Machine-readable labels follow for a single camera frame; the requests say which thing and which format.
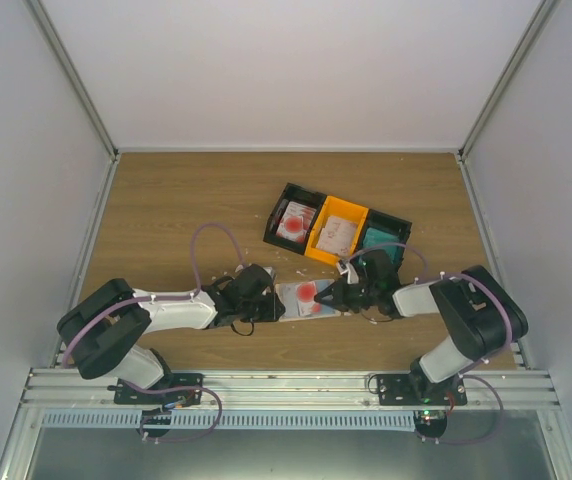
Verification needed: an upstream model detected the teal cards stack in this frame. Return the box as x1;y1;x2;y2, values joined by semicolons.
362;227;400;262

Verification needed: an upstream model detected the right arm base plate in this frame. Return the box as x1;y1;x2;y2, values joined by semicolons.
366;373;468;441

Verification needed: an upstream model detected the red circle card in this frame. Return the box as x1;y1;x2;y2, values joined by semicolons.
294;280;335;318

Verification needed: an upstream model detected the beige leather card holder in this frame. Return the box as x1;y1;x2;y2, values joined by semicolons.
276;279;341;322

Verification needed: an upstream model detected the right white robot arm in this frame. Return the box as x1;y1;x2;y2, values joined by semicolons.
315;248;529;405

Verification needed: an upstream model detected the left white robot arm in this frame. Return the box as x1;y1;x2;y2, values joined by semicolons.
57;264;285;404

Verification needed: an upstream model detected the black bin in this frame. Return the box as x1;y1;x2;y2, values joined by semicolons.
356;209;412;269
263;183;327;255

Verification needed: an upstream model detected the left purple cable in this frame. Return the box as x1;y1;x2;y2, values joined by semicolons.
60;222;247;371

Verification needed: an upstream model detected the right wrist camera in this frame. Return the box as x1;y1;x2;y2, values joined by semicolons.
336;259;359;285

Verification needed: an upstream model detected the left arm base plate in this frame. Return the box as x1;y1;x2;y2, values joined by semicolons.
112;371;205;439

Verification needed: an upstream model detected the black bin left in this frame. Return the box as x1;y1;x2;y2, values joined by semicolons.
263;183;327;255

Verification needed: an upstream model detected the grey slotted cable duct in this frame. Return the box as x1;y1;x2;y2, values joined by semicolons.
42;409;415;432

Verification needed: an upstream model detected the black bin right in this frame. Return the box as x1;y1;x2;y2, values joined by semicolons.
356;209;412;269

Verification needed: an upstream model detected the red circle cards stack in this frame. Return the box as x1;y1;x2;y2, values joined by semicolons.
275;201;317;244

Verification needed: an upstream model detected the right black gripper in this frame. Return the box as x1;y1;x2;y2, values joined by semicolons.
315;278;379;313

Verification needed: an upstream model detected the yellow bin middle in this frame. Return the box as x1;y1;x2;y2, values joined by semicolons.
305;196;369;265

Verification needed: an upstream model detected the aluminium rail frame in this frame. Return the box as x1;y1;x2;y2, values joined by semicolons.
0;368;572;479

